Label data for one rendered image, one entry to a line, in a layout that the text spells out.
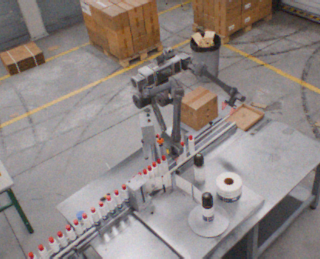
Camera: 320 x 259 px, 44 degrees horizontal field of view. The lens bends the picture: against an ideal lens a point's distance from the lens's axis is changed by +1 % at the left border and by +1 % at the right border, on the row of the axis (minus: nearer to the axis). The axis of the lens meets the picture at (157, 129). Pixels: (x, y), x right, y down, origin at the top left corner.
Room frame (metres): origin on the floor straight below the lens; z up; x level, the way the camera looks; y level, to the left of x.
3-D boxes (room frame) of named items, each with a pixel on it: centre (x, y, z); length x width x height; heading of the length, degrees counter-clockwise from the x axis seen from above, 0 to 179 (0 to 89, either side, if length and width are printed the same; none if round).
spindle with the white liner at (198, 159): (2.23, -0.29, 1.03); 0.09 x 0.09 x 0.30
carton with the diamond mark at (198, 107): (3.07, -0.43, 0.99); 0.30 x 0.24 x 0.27; 125
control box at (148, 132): (2.42, 0.08, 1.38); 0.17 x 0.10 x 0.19; 1
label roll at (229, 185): (2.05, -0.49, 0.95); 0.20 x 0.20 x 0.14
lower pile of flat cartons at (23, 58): (6.39, 2.15, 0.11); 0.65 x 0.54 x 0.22; 116
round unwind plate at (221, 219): (1.83, -0.27, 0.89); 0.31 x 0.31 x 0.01
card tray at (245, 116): (3.00, -0.87, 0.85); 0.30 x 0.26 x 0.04; 126
